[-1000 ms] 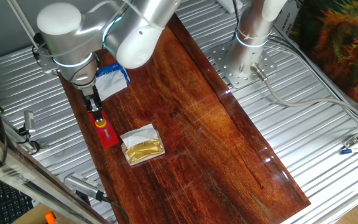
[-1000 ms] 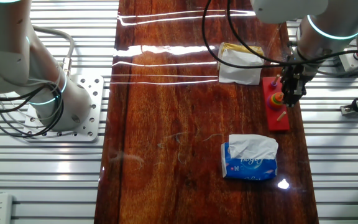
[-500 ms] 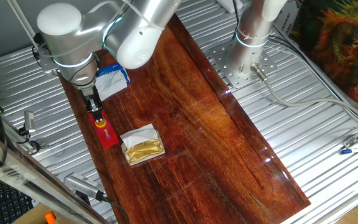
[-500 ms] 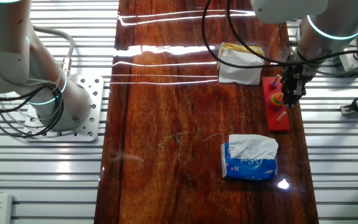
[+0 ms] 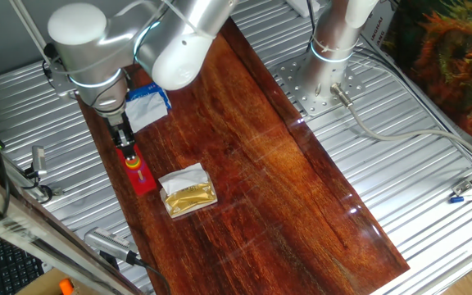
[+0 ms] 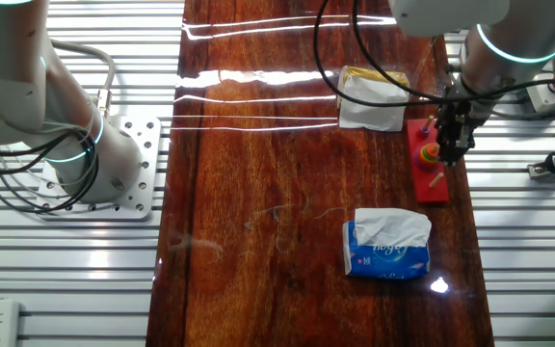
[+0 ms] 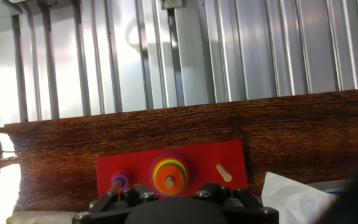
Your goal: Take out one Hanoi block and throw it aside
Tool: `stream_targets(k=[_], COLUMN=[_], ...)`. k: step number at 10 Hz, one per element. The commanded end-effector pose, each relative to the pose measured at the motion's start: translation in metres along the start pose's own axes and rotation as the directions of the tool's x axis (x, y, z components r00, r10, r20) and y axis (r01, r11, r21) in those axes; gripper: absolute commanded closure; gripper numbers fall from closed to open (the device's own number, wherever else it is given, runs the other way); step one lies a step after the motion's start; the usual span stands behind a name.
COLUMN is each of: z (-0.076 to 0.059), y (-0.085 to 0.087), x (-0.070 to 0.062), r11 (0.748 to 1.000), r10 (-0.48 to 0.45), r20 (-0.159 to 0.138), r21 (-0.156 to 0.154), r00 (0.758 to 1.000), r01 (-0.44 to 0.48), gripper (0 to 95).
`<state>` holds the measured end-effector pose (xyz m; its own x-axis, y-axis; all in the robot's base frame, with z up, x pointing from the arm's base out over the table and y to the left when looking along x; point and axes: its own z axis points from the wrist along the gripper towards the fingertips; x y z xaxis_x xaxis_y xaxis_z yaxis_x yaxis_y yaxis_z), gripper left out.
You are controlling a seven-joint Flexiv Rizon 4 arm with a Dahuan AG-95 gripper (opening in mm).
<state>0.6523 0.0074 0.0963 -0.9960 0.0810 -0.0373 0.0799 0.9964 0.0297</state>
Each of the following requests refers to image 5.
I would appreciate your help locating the silver robot mount plate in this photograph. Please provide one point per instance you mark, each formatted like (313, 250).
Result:
(293, 82)

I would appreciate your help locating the small grey bracket camera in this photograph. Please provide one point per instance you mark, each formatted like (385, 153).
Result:
(38, 160)

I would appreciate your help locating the blue tissue pack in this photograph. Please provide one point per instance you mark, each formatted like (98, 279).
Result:
(146, 110)

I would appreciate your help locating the aluminium frame beam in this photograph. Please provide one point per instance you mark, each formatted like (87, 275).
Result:
(35, 229)

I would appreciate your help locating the gold tissue pack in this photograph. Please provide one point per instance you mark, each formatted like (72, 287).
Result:
(189, 198)

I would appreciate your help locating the silver ribbed camera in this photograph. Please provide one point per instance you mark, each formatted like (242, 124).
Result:
(107, 241)

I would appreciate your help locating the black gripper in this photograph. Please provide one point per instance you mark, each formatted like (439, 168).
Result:
(123, 133)

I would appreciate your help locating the small orange object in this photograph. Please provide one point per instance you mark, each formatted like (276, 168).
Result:
(66, 287)

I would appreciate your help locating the white printed label board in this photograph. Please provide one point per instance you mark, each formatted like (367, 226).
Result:
(377, 28)

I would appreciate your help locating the red Hanoi base with pegs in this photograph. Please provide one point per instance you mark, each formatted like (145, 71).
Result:
(143, 189)

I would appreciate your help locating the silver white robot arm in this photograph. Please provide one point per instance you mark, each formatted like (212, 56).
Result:
(92, 53)

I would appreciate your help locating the black keyboard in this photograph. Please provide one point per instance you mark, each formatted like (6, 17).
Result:
(10, 266)

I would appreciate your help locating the white power strip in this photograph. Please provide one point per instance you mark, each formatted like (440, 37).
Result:
(301, 6)

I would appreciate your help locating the colourful patterned cloth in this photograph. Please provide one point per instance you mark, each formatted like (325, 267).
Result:
(453, 61)

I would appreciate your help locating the thin white rod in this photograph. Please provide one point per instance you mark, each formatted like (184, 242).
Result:
(28, 28)

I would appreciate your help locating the brown cardboard box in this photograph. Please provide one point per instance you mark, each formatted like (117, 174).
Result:
(43, 287)

